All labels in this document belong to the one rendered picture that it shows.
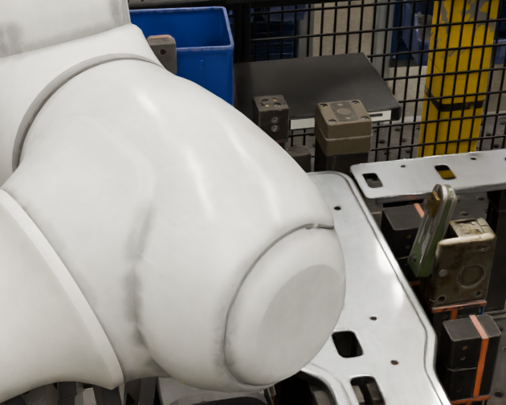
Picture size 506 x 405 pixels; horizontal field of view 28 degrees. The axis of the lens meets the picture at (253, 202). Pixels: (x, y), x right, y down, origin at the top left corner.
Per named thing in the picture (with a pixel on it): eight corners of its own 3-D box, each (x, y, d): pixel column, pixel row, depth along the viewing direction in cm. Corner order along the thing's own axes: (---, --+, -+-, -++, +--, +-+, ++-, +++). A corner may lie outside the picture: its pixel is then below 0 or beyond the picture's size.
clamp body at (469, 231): (483, 424, 156) (516, 243, 136) (410, 436, 154) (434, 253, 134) (461, 384, 163) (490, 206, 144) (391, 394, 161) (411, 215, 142)
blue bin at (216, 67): (234, 117, 168) (234, 46, 160) (49, 127, 165) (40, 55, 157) (226, 73, 181) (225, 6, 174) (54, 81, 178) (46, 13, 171)
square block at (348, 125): (360, 295, 181) (375, 120, 161) (317, 300, 180) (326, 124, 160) (348, 268, 188) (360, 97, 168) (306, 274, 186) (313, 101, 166)
